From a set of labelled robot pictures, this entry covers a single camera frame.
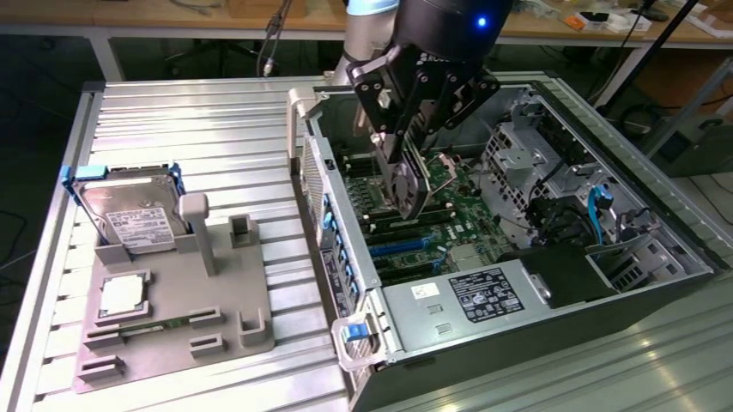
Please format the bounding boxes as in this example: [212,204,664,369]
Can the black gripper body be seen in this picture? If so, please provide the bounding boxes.
[393,0,514,78]

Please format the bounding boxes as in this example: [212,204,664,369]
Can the graphics card with black fan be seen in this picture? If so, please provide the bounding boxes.
[352,88,437,221]

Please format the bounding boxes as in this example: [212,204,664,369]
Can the metal disk bay cage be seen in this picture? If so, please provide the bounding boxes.
[482,121,580,192]

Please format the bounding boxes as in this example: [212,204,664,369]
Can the metal socket cover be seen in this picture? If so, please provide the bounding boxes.
[425,152,463,190]

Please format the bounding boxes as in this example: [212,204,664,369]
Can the CPU socket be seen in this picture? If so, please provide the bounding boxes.
[375,178,397,207]

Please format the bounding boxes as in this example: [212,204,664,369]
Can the black orange tray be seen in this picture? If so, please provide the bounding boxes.
[563,10,615,31]

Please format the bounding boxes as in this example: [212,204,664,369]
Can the green motherboard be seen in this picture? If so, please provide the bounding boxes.
[336,145,514,288]

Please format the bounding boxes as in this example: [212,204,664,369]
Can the installed black RAM stick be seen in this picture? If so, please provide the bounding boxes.
[365,204,456,228]

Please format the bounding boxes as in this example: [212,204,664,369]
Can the white box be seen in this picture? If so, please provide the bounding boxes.
[606,13,654,33]

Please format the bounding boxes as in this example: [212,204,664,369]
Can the black tripod pole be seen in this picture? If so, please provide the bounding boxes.
[591,0,703,111]

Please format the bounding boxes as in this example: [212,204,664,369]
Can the silver chipset heat sink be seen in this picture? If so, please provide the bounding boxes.
[445,246,486,270]

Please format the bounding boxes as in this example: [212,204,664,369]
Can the blue expansion slot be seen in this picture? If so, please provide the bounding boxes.
[367,238,431,258]

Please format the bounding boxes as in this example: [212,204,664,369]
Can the grey floor cabinet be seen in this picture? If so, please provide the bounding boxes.
[646,113,733,178]

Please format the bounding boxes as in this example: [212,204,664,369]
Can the black plastic cover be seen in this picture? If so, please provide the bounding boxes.
[495,245,620,311]

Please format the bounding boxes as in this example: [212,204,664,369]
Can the grey power supply with labels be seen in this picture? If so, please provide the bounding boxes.
[380,256,555,354]

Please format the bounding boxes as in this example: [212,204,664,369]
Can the hard disk in blue carrier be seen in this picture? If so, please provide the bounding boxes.
[60,162,185,258]

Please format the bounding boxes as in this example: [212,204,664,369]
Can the grey parts rack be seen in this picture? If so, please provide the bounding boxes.
[70,192,279,395]

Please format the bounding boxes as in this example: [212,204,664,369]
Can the wooden desk white legs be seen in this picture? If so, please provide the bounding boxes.
[0,0,733,85]

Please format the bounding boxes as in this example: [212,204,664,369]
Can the open PC case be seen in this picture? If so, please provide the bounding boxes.
[285,79,733,412]

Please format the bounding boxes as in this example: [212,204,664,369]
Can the silver CPU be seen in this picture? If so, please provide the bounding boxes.
[97,276,148,319]

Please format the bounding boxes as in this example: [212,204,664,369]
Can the green RAM stick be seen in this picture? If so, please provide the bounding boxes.
[116,315,193,338]

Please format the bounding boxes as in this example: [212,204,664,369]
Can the grey hanging cable with plug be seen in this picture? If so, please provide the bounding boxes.
[255,0,293,79]

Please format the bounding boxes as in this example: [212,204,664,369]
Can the blue disk wire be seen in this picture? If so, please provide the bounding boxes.
[583,182,615,252]

